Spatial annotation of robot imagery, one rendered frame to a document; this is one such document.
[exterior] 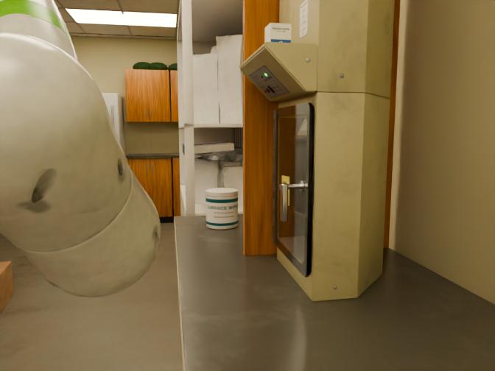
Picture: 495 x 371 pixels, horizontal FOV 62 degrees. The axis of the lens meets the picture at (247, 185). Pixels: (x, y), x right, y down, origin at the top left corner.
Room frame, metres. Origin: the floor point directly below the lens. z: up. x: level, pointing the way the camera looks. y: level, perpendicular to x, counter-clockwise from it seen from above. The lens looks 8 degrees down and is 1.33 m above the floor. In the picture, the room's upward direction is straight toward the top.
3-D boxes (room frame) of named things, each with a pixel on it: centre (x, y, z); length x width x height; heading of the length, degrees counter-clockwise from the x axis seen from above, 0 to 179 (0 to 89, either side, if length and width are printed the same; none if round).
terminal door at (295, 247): (1.05, -0.11, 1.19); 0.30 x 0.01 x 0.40; 10
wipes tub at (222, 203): (1.64, 0.10, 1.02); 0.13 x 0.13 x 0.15
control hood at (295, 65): (1.04, -0.06, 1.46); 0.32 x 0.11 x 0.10; 11
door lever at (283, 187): (0.94, -0.10, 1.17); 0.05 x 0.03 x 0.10; 100
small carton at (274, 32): (1.00, -0.07, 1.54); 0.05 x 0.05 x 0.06; 12
